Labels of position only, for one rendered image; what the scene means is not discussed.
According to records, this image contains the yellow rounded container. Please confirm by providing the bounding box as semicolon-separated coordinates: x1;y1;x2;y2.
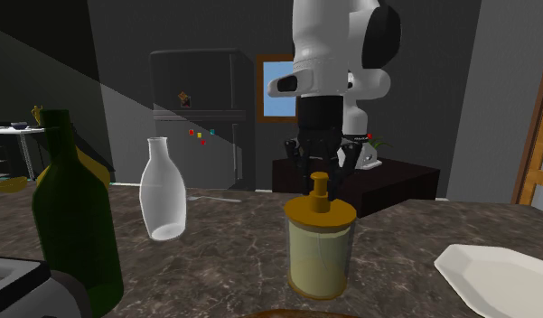
35;145;112;188

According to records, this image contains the grey toaster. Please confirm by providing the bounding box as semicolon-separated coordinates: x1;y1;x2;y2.
0;256;94;318

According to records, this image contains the clear glass bottle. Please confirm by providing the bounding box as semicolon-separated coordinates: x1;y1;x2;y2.
139;136;188;242

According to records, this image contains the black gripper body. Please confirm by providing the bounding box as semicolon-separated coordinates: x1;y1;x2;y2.
295;94;345;161

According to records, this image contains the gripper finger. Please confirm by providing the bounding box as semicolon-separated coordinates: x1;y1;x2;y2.
283;137;315;192
329;140;365;201

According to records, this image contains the dark grey fridge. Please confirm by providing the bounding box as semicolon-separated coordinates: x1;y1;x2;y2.
148;48;257;192

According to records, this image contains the wood-framed window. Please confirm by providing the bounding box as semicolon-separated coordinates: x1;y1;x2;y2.
256;54;299;124

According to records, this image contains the yellow spoon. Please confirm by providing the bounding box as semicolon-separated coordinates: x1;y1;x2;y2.
0;176;29;194

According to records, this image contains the dark green bottle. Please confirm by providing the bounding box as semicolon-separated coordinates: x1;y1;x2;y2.
32;108;125;318

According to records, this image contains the white table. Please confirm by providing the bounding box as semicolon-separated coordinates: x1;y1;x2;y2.
0;105;46;181

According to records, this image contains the wooden door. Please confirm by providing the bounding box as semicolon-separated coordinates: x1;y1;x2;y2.
510;34;543;206

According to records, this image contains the yellow-lidded soap dispenser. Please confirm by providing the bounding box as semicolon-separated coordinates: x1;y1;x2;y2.
283;171;358;302

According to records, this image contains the green plant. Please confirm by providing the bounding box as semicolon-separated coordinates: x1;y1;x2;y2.
369;135;394;152

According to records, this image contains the silver fork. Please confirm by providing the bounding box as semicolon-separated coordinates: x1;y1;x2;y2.
186;195;244;204

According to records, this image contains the white plate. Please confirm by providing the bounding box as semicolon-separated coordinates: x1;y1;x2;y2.
433;243;543;318

